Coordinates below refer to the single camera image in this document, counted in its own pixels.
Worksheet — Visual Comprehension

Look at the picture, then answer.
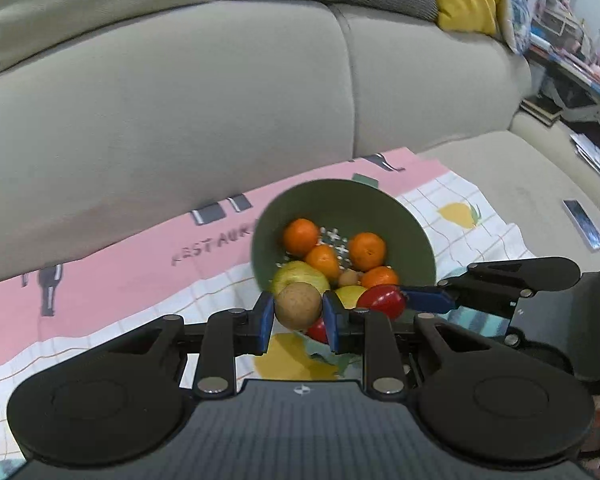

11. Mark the yellow pear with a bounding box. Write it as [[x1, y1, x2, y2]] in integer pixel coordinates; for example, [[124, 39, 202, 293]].
[[271, 260, 331, 297], [334, 285, 369, 310]]

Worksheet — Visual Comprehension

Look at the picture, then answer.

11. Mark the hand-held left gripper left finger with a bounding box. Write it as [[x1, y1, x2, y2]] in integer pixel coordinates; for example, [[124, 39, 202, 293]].
[[114, 291, 276, 395]]

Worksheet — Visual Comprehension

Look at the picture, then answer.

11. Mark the cluttered side shelf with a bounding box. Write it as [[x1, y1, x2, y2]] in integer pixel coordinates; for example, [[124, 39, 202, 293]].
[[527, 0, 600, 102]]

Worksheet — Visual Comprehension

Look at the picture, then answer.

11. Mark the pink printed cloth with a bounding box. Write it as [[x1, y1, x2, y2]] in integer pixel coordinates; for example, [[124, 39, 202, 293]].
[[0, 147, 539, 480]]

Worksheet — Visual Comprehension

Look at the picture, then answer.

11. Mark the medium mandarin orange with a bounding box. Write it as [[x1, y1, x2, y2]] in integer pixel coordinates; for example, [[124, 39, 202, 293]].
[[348, 232, 387, 272]]

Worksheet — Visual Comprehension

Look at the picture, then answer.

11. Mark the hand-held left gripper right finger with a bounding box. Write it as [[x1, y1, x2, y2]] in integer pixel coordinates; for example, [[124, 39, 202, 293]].
[[321, 290, 487, 395]]

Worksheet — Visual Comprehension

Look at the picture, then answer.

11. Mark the green colander bowl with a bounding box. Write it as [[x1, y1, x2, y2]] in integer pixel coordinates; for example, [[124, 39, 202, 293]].
[[250, 178, 437, 311]]

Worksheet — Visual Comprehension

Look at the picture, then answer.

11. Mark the large orange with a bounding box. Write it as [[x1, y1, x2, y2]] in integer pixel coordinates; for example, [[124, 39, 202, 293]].
[[283, 218, 321, 257]]

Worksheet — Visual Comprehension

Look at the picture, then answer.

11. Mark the beige sofa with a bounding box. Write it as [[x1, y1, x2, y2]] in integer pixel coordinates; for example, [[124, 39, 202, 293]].
[[0, 0, 600, 292]]

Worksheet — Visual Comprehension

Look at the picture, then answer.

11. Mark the small mandarin orange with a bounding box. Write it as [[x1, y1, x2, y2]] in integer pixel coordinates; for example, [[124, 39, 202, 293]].
[[361, 266, 400, 290], [305, 244, 341, 281]]

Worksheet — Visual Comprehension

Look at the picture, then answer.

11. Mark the grey metal frame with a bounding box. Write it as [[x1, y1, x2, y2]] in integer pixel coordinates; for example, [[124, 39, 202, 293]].
[[535, 60, 600, 127]]

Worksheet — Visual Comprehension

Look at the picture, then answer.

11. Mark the red cherry tomato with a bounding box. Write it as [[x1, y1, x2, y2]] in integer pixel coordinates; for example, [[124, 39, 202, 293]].
[[356, 285, 407, 322], [306, 317, 330, 345]]

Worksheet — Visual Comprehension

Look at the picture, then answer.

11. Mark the blue patterned cushion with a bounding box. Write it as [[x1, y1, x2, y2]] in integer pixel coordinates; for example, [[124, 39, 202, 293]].
[[497, 0, 533, 56]]

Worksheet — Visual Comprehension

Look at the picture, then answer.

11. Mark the stack of papers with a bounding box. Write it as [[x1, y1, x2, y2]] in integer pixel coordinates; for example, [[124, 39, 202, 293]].
[[570, 132, 600, 186]]

